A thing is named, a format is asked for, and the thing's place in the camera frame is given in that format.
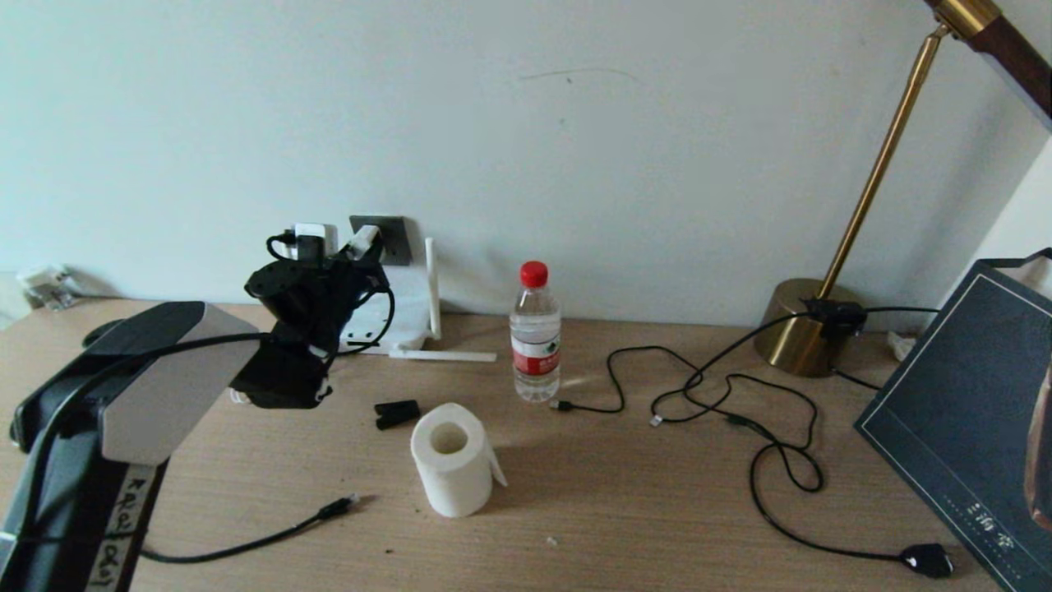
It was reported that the white power adapter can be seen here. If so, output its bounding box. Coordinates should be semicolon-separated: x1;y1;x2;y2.
345;226;384;262

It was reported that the black ethernet cable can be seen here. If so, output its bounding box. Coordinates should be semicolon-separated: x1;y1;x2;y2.
140;496;361;565

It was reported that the white wifi router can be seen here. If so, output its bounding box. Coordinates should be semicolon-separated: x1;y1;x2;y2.
341;237;498;363

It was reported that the small black clip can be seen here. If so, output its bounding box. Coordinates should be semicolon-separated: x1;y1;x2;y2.
375;400;422;432

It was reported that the clear water bottle red cap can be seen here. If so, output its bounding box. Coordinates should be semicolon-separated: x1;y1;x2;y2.
510;261;563;404

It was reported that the white toilet paper roll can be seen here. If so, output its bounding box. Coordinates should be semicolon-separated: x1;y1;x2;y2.
410;403;509;519

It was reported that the brass desk lamp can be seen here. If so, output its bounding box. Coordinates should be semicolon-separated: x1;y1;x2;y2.
752;0;1052;379

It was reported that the dark blue paper bag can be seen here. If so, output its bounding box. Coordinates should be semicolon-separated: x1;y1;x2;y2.
855;249;1052;592

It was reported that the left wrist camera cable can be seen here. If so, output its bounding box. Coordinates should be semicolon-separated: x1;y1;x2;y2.
265;232;397;358

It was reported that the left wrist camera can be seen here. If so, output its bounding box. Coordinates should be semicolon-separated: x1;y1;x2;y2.
292;223;339;264

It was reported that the grey wall socket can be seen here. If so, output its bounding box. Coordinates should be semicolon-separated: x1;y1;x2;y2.
349;215;412;266

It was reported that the thin black usb cable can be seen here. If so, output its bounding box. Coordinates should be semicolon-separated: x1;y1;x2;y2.
551;312;823;414

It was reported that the black lamp power cord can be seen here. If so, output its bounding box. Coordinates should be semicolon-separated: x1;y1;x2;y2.
828;306;939;391
648;374;955;580

